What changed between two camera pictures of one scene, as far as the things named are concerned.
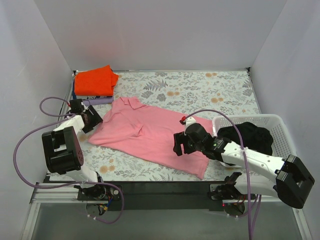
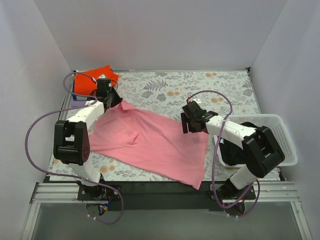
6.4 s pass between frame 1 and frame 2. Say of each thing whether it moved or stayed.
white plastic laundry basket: stayed
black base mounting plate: stayed
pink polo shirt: moved
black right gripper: moved
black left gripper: moved
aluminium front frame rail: stayed
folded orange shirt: stayed
